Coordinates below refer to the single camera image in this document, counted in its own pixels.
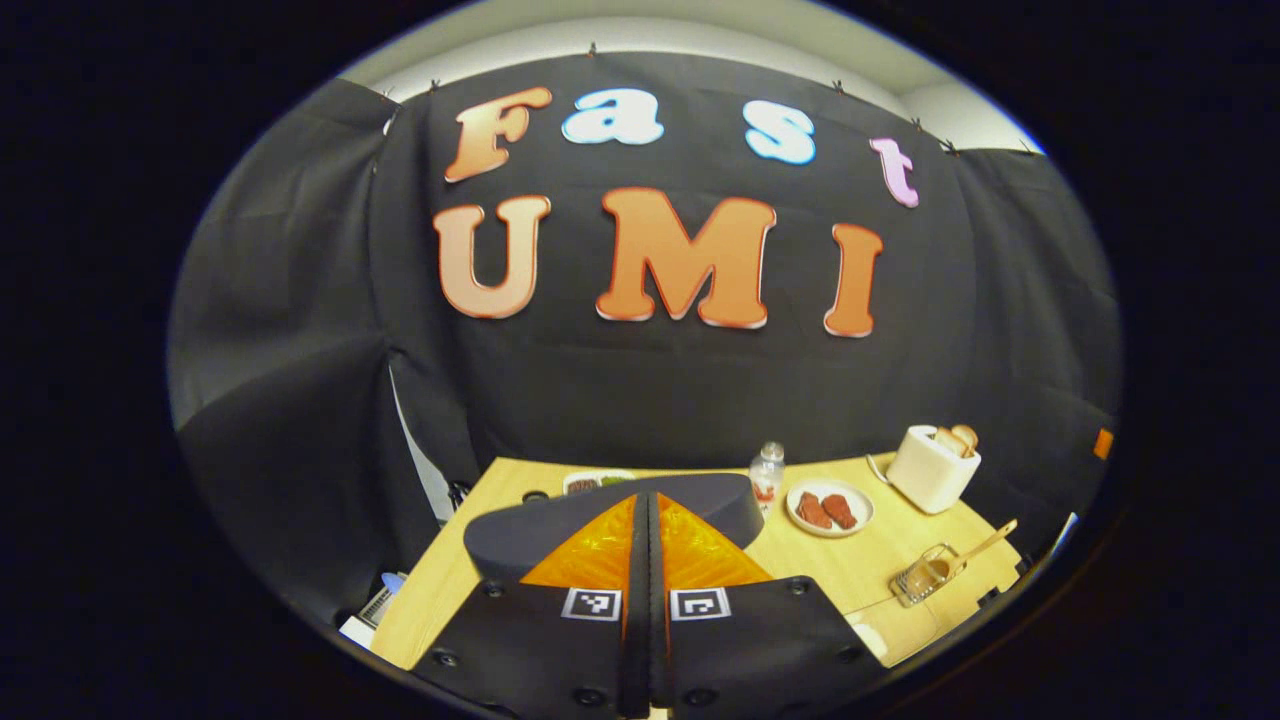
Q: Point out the white divided sauce dish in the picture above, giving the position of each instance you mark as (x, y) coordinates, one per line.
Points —
(598, 482)

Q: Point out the clear plastic bottle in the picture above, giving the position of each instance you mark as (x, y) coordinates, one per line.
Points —
(767, 475)

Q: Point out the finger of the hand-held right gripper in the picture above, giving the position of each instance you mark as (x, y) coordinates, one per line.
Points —
(1103, 444)

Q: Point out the dark grey rice cooker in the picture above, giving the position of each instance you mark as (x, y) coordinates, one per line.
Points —
(560, 515)

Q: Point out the wooden spoon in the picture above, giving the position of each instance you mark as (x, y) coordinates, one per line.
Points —
(985, 545)

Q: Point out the white round plate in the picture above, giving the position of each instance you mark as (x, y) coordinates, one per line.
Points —
(860, 505)

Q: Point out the red meat piece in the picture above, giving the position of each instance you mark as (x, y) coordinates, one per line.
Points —
(813, 510)
(840, 511)

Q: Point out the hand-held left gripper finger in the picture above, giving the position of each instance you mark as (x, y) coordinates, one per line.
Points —
(660, 640)
(638, 640)

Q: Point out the white grey device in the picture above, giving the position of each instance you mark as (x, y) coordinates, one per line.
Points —
(372, 612)

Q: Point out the white toaster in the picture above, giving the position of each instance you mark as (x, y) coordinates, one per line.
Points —
(925, 475)

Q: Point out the toasted bread slice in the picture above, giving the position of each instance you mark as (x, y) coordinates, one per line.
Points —
(948, 441)
(967, 434)

